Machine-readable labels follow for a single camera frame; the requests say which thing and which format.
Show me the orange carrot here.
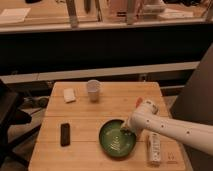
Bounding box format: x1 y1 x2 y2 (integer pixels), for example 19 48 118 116
135 97 143 108

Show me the black office chair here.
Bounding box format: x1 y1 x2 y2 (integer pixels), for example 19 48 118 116
0 79 41 168

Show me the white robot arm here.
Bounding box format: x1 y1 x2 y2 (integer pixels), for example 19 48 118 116
121 100 213 155

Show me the white sponge block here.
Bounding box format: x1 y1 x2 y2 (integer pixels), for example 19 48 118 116
63 88 76 103

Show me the green ceramic bowl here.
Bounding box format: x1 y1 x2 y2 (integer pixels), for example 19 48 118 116
99 119 136 158

